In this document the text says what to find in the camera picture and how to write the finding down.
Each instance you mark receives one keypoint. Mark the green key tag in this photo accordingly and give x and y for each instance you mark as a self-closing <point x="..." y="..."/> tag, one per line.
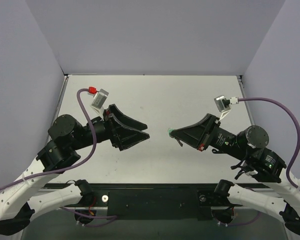
<point x="169" y="132"/>

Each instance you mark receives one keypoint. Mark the silver key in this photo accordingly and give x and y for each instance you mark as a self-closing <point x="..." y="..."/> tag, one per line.
<point x="179" y="141"/>

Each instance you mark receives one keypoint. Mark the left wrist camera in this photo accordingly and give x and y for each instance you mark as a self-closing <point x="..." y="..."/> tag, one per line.
<point x="99" y="99"/>

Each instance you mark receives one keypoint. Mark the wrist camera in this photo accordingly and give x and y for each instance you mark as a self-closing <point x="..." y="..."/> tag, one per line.
<point x="223" y="106"/>
<point x="99" y="99"/>

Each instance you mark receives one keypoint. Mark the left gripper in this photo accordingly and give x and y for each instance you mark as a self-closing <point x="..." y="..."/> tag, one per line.
<point x="113" y="129"/>

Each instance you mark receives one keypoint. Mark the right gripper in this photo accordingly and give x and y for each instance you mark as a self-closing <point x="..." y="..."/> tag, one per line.
<point x="207" y="132"/>

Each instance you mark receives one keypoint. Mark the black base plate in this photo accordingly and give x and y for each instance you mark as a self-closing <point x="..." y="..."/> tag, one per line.
<point x="149" y="201"/>

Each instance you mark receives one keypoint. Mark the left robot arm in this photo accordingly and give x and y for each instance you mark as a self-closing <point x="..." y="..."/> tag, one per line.
<point x="20" y="204"/>

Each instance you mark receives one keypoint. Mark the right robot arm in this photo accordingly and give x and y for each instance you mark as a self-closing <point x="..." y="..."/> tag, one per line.
<point x="249" y="147"/>

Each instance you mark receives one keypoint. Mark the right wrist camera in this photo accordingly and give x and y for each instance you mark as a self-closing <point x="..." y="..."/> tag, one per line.
<point x="223" y="106"/>

